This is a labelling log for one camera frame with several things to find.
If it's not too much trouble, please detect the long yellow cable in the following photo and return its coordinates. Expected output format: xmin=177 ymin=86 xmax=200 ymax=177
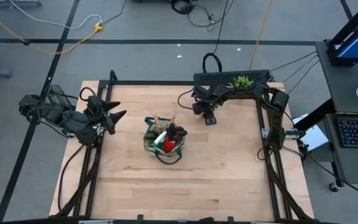
xmin=249 ymin=0 xmax=275 ymax=71

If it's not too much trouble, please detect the cream green canvas gardening bag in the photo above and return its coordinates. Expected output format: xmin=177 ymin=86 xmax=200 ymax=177
xmin=143 ymin=116 xmax=186 ymax=165

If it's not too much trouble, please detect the black looped cable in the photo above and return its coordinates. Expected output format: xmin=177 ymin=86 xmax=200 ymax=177
xmin=201 ymin=52 xmax=223 ymax=74

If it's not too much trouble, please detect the green plant in white pot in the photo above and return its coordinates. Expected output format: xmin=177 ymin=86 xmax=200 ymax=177
xmin=228 ymin=74 xmax=256 ymax=90

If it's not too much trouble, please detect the red black garden glove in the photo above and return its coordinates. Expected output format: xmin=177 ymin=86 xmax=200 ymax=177
xmin=163 ymin=123 xmax=188 ymax=154

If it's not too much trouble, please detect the white floor cable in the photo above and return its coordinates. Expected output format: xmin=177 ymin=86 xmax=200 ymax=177
xmin=9 ymin=0 xmax=104 ymax=30

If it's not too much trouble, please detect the white paper sheet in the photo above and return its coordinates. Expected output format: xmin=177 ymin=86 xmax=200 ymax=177
xmin=291 ymin=113 xmax=329 ymax=152

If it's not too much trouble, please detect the grey desk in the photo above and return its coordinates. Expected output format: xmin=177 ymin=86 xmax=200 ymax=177
xmin=314 ymin=40 xmax=358 ymax=185

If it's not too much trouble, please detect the black perforated metal box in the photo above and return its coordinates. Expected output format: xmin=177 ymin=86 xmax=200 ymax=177
xmin=193 ymin=69 xmax=272 ymax=83

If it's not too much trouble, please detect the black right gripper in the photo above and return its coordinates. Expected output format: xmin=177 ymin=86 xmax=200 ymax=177
xmin=192 ymin=86 xmax=221 ymax=126

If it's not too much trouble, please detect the black floor cable bundle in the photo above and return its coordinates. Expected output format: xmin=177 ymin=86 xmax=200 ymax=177
xmin=170 ymin=0 xmax=235 ymax=32

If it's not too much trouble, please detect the black aluminium table frame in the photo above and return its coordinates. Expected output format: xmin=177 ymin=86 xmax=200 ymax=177
xmin=48 ymin=70 xmax=316 ymax=224

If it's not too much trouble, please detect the black wire mesh basket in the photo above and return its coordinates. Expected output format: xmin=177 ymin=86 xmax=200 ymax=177
xmin=46 ymin=84 xmax=76 ymax=110

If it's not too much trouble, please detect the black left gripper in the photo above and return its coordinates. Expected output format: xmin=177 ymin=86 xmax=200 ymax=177
xmin=85 ymin=95 xmax=128 ymax=136

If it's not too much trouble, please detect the yellow floor extension cable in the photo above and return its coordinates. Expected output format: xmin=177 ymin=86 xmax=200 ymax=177
xmin=0 ymin=4 xmax=104 ymax=55

